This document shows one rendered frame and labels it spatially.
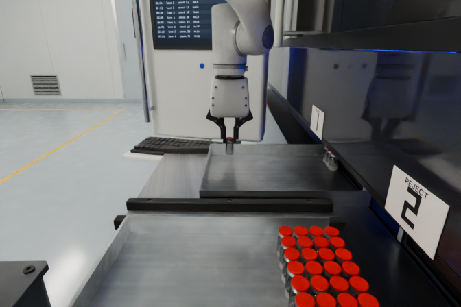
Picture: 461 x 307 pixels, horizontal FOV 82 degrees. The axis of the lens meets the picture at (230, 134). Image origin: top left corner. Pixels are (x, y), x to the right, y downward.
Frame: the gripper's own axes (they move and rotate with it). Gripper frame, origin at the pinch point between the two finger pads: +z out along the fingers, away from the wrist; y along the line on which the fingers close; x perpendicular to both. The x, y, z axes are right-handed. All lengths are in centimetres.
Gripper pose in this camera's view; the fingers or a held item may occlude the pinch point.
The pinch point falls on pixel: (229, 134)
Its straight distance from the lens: 70.8
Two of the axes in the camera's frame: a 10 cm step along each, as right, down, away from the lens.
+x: -0.1, 3.2, -9.5
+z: 0.0, 9.5, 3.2
